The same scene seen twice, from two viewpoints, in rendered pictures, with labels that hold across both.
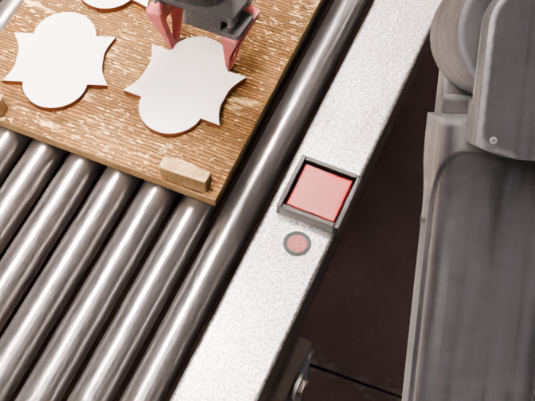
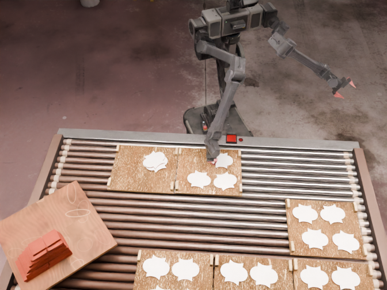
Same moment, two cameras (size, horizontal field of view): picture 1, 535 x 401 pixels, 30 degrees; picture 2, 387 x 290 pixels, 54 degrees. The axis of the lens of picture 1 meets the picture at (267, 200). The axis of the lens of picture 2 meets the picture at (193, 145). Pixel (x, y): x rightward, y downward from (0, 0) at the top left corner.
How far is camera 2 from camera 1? 222 cm
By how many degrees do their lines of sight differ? 55
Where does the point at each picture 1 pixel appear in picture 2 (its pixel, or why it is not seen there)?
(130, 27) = (212, 174)
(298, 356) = not seen: hidden behind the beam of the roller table
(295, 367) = not seen: hidden behind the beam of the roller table
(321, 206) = (234, 137)
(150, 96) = (226, 164)
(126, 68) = (221, 171)
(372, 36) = (194, 141)
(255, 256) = (245, 144)
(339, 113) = not seen: hidden behind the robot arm
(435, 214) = (296, 53)
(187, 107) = (226, 157)
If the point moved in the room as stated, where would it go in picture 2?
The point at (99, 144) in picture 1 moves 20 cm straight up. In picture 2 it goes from (238, 168) to (241, 149)
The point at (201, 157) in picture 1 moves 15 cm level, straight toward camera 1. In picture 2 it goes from (234, 154) to (253, 145)
